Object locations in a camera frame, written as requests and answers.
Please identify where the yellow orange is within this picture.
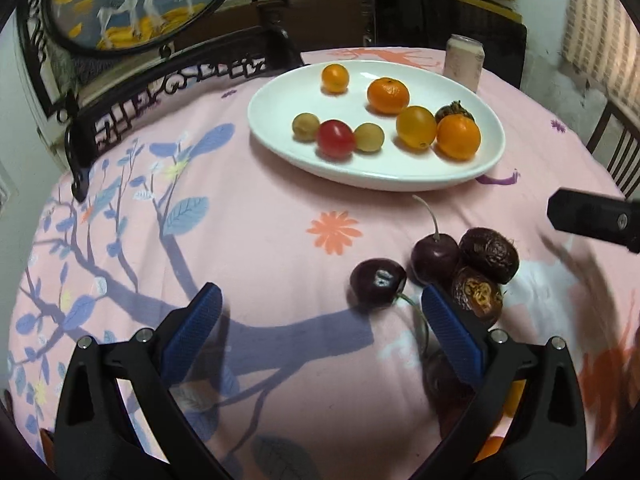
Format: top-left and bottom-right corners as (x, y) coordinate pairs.
(500, 379), (526, 418)
(321, 64), (349, 94)
(396, 105), (437, 152)

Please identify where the brown water chestnut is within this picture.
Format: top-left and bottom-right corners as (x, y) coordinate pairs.
(450, 266), (503, 327)

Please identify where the dark cherry with stem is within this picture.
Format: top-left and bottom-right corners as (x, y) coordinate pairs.
(410, 195), (461, 288)

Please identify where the dark wrinkled passion fruit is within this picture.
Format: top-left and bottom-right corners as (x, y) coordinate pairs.
(459, 228), (520, 285)

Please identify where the small orange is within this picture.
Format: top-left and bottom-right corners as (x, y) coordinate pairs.
(436, 114), (482, 162)

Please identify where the brown longan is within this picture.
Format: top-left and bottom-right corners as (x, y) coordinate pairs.
(354, 122), (385, 154)
(292, 113), (320, 142)

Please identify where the red cherry tomato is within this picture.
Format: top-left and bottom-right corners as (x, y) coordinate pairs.
(317, 119), (356, 159)

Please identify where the mandarin orange with stem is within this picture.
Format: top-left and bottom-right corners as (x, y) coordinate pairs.
(367, 77), (410, 115)

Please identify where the large mandarin orange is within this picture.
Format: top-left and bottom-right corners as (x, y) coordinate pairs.
(475, 436), (503, 463)

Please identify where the large dark dried fruit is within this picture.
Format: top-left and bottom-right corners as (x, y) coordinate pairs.
(435, 101), (474, 124)

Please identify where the dark wooden chair right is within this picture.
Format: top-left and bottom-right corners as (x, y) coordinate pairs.
(587, 101), (639, 200)

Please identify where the pink printed tablecloth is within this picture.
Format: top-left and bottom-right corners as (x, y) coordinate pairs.
(8, 73), (639, 479)

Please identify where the white oval plate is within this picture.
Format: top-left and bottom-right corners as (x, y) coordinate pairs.
(246, 58), (507, 193)

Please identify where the pink beverage can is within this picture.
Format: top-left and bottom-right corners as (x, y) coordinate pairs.
(442, 35), (485, 92)

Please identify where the black carved wooden stand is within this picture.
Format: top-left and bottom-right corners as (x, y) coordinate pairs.
(15, 0), (304, 202)

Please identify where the black screen panel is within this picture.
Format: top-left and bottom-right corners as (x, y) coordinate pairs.
(373, 0), (527, 88)

